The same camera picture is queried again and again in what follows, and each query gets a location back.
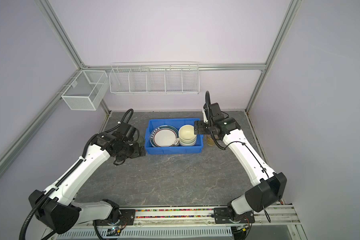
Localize small white mesh basket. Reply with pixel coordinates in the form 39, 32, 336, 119
62, 70, 109, 111

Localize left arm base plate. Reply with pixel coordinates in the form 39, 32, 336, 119
95, 209, 136, 226

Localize aluminium mounting rail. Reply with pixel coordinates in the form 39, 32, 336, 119
42, 203, 307, 240

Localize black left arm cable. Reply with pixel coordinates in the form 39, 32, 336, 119
18, 188, 59, 240

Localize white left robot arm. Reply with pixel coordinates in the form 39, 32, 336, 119
21, 132, 146, 239

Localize bowls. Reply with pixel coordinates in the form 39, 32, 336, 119
179, 125, 197, 141

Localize amber glass cup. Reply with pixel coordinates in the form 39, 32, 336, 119
207, 135, 216, 146

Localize light green bowl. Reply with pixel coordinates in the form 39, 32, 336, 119
179, 136, 197, 144

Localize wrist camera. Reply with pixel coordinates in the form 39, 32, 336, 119
203, 103, 224, 121
116, 122, 136, 141

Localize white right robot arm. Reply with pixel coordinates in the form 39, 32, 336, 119
194, 118, 287, 215

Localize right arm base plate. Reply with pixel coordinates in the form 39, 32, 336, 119
211, 207, 255, 224

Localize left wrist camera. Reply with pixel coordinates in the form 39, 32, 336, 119
116, 122, 136, 141

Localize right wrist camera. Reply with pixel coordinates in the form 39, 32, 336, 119
203, 103, 224, 121

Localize cream white bowl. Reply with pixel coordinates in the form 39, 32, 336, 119
180, 141, 196, 147

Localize green glass cup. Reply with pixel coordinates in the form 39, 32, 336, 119
137, 136, 145, 146

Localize long white wire basket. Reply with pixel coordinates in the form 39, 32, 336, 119
109, 62, 200, 95

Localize green rimmed white plate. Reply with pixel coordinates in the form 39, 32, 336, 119
150, 125, 179, 148

